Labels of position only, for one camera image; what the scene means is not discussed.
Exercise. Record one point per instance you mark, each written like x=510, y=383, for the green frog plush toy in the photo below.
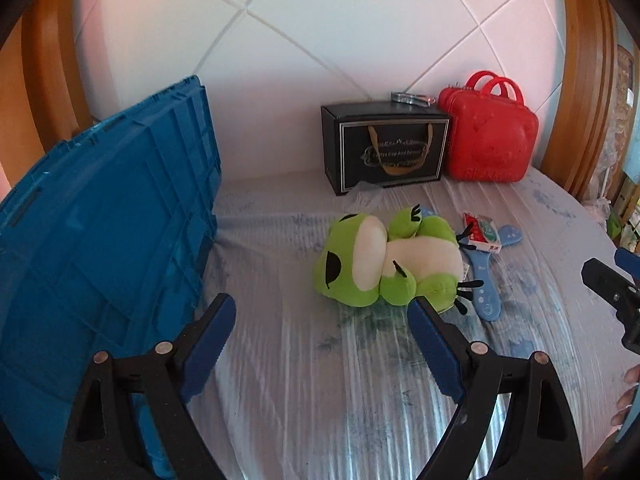
x=417, y=255

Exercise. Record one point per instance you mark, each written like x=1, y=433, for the person's right hand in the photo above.
x=623, y=404

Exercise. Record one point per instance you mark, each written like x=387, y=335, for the blue three-arm boomerang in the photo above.
x=487, y=274

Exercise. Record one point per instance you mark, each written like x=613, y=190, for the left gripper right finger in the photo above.
x=539, y=439

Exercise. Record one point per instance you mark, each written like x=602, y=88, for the red toy suitcase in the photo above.
x=492, y=133

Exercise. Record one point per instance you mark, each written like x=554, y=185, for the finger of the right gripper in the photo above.
x=613, y=288
x=628, y=261

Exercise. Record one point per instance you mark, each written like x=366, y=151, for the red green medicine box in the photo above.
x=481, y=232

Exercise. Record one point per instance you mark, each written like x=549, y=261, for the black gift box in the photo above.
x=382, y=143

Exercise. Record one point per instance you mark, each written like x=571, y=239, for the blue plastic storage crate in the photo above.
x=103, y=248

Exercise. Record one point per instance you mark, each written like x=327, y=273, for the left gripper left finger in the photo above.
x=128, y=408

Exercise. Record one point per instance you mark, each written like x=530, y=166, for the wooden door frame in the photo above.
x=581, y=121

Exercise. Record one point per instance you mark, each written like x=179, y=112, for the metal nail clipper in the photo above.
x=413, y=99

